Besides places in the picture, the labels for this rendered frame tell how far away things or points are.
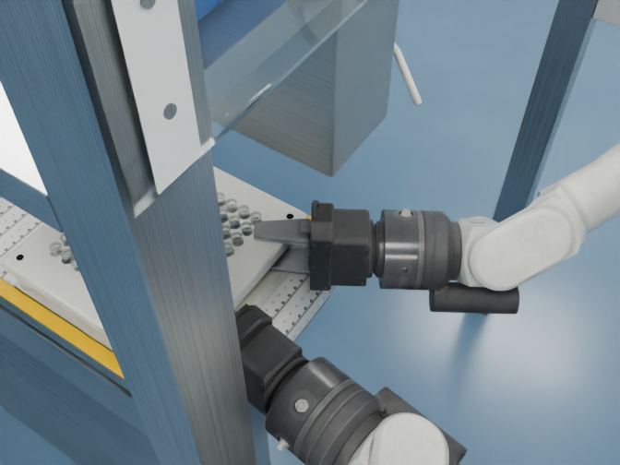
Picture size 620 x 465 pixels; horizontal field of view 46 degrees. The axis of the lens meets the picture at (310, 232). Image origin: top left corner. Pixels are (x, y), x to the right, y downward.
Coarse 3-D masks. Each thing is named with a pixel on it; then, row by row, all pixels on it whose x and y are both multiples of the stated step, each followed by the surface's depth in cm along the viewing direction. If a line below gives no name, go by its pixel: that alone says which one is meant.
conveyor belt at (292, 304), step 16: (0, 208) 94; (16, 208) 94; (0, 224) 92; (16, 224) 92; (32, 224) 92; (0, 240) 90; (16, 240) 90; (0, 256) 89; (0, 272) 87; (288, 288) 86; (304, 288) 86; (272, 304) 84; (288, 304) 84; (304, 304) 85; (320, 304) 87; (272, 320) 83; (288, 320) 84; (304, 320) 85; (288, 336) 83
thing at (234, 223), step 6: (222, 210) 83; (222, 216) 82; (234, 216) 82; (222, 222) 83; (234, 222) 83; (240, 222) 83; (222, 228) 82; (228, 228) 82; (234, 228) 82; (228, 234) 81
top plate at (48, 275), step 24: (216, 168) 88; (240, 192) 86; (264, 192) 86; (264, 216) 84; (288, 216) 83; (48, 240) 81; (24, 264) 79; (48, 264) 79; (240, 264) 79; (264, 264) 79; (48, 288) 77; (72, 288) 77; (240, 288) 77; (72, 312) 76; (96, 312) 75
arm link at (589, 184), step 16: (608, 160) 77; (576, 176) 78; (592, 176) 77; (608, 176) 76; (576, 192) 77; (592, 192) 76; (608, 192) 76; (592, 208) 76; (608, 208) 77; (592, 224) 78
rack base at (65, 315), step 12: (264, 276) 84; (276, 276) 84; (264, 288) 83; (276, 288) 85; (36, 300) 82; (48, 300) 82; (252, 300) 82; (264, 300) 84; (60, 312) 81; (72, 324) 80; (84, 324) 80; (96, 336) 79; (108, 348) 78
